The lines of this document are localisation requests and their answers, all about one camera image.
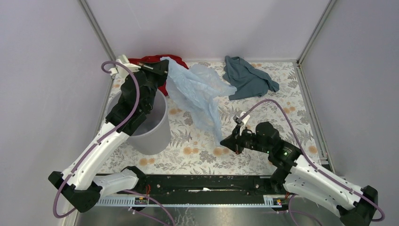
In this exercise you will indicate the red crumpled cloth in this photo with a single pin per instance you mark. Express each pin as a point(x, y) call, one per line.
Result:
point(149, 59)

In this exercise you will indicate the white slotted cable duct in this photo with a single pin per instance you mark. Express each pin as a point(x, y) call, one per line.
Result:
point(135, 201)

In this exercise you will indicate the light blue plastic trash bag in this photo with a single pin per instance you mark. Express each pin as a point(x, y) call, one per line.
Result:
point(195, 90)

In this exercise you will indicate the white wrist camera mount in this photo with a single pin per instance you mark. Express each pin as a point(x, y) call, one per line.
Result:
point(117, 71)
point(241, 120)

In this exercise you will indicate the floral patterned table mat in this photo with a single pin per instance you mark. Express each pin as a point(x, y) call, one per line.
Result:
point(193, 151)

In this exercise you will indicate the aluminium frame post left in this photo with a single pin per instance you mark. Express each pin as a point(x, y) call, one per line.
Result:
point(97, 29)

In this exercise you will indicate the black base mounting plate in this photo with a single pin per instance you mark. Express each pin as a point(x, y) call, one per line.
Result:
point(210, 189)

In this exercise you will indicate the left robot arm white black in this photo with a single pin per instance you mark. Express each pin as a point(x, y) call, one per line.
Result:
point(80, 183)

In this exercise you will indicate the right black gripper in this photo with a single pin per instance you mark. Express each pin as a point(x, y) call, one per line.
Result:
point(234, 142)

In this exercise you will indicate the aluminium frame post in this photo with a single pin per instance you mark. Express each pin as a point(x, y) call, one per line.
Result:
point(97, 29)
point(316, 31)

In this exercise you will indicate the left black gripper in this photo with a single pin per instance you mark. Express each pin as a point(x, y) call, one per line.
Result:
point(159, 68)

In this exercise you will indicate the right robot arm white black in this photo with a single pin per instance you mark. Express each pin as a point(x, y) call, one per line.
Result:
point(354, 205)

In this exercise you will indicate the aluminium frame post right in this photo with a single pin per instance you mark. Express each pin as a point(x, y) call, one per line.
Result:
point(316, 31)

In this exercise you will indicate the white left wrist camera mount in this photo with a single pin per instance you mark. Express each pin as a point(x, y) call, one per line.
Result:
point(117, 71)

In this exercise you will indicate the grey plastic trash bin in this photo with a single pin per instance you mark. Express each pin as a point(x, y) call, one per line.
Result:
point(153, 136)

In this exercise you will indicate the blue-grey crumpled cloth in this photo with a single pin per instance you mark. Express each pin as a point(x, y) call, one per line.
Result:
point(249, 81)

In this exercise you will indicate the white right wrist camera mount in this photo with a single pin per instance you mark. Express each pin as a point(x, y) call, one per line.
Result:
point(241, 120)

